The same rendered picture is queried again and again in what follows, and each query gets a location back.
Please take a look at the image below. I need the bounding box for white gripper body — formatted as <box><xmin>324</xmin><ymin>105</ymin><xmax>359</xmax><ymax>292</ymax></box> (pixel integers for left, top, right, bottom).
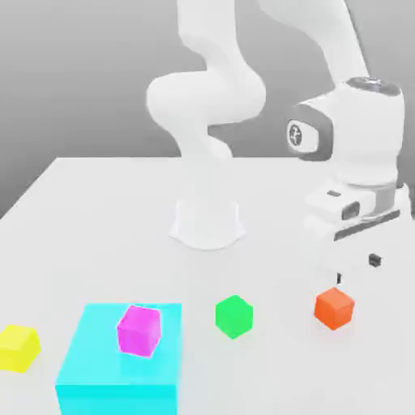
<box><xmin>332</xmin><ymin>207</ymin><xmax>415</xmax><ymax>275</ymax></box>

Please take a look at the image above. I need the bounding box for small orange cube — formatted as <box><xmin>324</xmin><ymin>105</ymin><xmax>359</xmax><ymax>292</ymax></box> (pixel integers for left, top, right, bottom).
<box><xmin>313</xmin><ymin>286</ymin><xmax>356</xmax><ymax>332</ymax></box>

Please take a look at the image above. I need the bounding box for small green cube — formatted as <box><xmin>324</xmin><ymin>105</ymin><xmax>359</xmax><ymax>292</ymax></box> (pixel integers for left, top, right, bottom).
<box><xmin>214</xmin><ymin>293</ymin><xmax>255</xmax><ymax>340</ymax></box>

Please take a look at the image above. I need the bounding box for small magenta cube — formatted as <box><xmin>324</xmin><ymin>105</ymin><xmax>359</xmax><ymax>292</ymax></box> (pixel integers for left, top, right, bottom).
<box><xmin>116</xmin><ymin>304</ymin><xmax>163</xmax><ymax>359</ymax></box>

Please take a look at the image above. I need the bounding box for small yellow cube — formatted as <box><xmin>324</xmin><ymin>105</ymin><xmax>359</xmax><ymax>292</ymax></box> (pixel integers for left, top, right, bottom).
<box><xmin>0</xmin><ymin>323</ymin><xmax>42</xmax><ymax>374</ymax></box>

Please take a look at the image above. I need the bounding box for large cyan box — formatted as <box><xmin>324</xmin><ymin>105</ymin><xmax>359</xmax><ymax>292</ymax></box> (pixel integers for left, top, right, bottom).
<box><xmin>54</xmin><ymin>302</ymin><xmax>183</xmax><ymax>415</ymax></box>

